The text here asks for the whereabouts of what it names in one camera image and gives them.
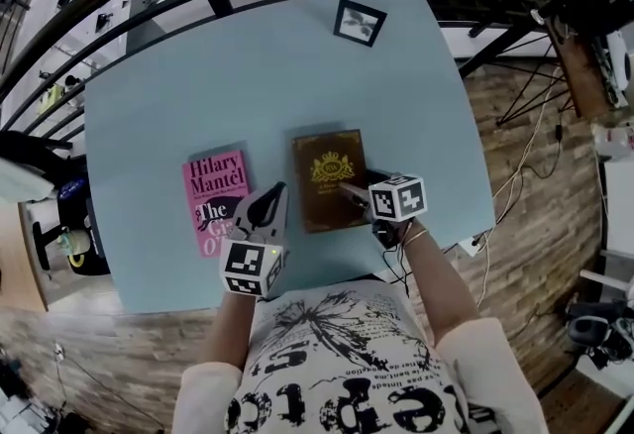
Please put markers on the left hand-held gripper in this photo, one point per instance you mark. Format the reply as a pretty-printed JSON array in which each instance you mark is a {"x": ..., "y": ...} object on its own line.
[{"x": 250, "y": 263}]

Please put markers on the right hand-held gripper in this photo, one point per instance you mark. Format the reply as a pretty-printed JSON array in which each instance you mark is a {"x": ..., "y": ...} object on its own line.
[{"x": 398, "y": 199}]

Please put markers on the brown book with gold crest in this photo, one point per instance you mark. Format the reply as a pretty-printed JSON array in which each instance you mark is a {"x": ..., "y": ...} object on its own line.
[{"x": 324, "y": 201}]

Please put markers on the pink book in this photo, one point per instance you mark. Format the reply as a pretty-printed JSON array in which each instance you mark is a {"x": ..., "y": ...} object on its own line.
[{"x": 214, "y": 177}]

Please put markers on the person's right forearm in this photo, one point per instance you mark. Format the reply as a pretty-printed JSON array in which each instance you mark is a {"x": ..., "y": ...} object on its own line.
[{"x": 438, "y": 278}]

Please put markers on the person's left forearm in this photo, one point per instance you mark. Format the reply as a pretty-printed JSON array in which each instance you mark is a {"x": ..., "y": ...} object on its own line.
[{"x": 230, "y": 328}]

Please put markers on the white power adapter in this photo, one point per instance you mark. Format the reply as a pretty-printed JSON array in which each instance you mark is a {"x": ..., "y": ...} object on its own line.
[{"x": 470, "y": 246}]

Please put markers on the person's white printed shirt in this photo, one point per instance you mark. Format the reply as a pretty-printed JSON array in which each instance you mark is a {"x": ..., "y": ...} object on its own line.
[{"x": 342, "y": 362}]

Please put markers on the black framed picture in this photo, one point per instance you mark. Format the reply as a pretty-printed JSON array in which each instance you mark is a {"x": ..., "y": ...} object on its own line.
[{"x": 359, "y": 22}]

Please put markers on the brown wooden board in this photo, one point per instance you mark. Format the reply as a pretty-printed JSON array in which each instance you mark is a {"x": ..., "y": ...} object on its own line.
[{"x": 582, "y": 70}]

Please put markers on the grey and black device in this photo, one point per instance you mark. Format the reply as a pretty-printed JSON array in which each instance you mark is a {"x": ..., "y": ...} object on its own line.
[{"x": 589, "y": 328}]

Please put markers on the white round appliance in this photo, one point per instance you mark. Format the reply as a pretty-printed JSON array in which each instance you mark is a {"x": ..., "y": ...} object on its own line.
[{"x": 621, "y": 60}]

